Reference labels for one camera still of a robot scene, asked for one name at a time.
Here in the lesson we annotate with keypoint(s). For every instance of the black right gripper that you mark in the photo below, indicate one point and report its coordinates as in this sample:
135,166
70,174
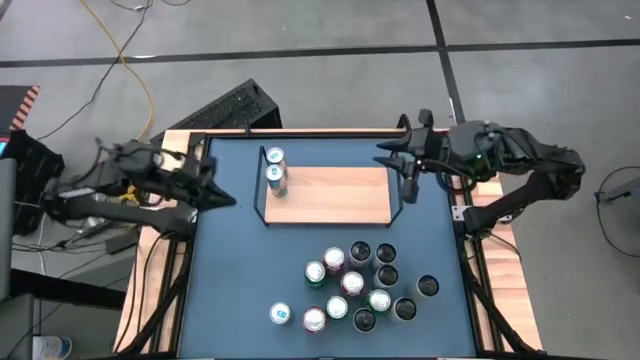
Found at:
432,150

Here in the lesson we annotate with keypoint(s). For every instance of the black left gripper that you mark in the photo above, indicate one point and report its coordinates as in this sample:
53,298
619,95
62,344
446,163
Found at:
185,180

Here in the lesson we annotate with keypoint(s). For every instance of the blue silver Red Bull can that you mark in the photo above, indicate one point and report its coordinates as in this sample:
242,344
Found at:
279,313
274,173
275,155

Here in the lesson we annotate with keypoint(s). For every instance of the white Celsius can black top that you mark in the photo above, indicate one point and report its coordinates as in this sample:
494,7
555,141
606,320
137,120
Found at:
359,251
364,319
427,285
404,308
385,253
386,275

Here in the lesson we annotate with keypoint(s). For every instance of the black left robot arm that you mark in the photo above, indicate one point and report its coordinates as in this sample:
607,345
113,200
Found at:
125,212

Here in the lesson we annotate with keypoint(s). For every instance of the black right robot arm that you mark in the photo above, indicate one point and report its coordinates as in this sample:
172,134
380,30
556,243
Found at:
525,150

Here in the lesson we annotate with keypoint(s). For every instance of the black table edge hook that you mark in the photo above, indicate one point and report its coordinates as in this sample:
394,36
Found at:
247,129
403,121

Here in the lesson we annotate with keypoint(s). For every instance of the blue table mat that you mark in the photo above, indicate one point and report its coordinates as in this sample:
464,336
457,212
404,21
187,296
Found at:
240,280

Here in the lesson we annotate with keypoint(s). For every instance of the black power adapter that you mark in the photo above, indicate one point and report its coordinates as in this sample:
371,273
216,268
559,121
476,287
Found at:
122,242

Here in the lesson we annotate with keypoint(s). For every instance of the green Sprite can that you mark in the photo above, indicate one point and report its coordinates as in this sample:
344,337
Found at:
336,307
314,272
379,300

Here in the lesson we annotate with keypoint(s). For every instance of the black floor beam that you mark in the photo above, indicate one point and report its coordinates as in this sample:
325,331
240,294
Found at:
65,290

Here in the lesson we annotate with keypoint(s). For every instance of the black plastic crate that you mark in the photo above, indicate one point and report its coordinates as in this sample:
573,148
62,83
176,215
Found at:
30,165

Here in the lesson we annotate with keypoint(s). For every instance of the hazard striped black panel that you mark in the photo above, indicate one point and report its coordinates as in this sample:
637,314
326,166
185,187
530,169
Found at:
15,105

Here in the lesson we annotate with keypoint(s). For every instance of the grey cabinet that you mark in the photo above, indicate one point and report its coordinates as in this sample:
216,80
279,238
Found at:
5,225

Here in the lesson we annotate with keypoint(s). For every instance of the grey floor stand base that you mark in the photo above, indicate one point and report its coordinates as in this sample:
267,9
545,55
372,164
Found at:
617,192

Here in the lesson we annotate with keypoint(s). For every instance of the white blue container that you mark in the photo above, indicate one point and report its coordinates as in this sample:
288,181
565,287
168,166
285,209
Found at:
50,347

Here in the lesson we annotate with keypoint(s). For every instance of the silver corner bracket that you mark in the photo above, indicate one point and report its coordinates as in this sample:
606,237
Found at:
459,212
192,214

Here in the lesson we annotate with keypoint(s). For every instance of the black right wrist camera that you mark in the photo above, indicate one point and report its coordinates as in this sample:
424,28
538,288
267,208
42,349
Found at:
426,118

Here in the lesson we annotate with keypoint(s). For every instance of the black aluminium table frame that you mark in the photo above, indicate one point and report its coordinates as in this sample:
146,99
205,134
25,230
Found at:
350,134

